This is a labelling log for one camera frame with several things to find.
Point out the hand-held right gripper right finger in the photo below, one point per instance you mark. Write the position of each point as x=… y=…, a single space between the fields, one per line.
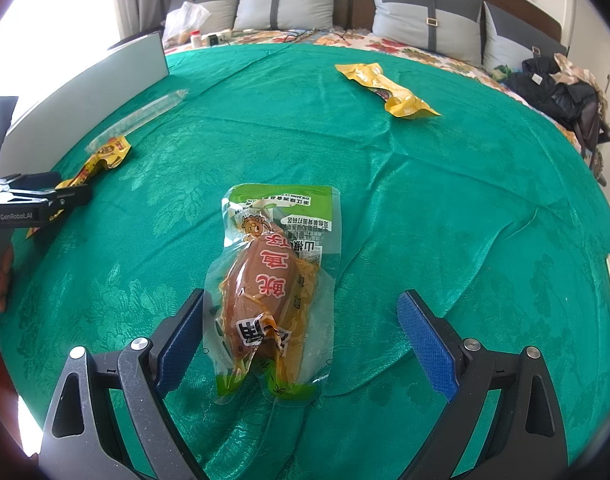
x=426 y=346

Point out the vacuum-packed chicken leg packet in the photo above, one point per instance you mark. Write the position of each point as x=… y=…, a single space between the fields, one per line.
x=270 y=300

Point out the small white bottle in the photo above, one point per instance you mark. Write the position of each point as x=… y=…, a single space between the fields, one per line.
x=196 y=39

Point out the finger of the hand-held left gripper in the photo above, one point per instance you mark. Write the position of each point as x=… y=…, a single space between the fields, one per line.
x=30 y=180
x=72 y=196

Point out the small yellow red-label packet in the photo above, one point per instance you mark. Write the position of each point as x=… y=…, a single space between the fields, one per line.
x=107 y=152

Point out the long yellow snack packet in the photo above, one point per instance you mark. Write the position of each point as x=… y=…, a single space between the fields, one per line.
x=370 y=75

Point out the long clear plastic packet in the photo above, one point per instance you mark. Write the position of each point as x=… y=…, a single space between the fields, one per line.
x=140 y=112

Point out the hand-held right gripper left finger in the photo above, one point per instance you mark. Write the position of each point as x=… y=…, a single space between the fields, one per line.
x=181 y=342

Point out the white storage box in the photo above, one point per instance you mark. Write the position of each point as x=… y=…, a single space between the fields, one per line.
x=85 y=91

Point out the green patterned cloth bundle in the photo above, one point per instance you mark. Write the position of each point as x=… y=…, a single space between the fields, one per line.
x=502 y=71

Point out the white plastic bag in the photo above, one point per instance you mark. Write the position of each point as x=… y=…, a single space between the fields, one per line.
x=185 y=20

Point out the black bag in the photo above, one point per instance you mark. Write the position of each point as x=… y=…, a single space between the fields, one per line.
x=550 y=92

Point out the tan crumpled cloth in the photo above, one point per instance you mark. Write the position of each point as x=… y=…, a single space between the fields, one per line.
x=575 y=72

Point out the person's left hand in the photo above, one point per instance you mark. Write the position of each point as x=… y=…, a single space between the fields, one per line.
x=2 y=280

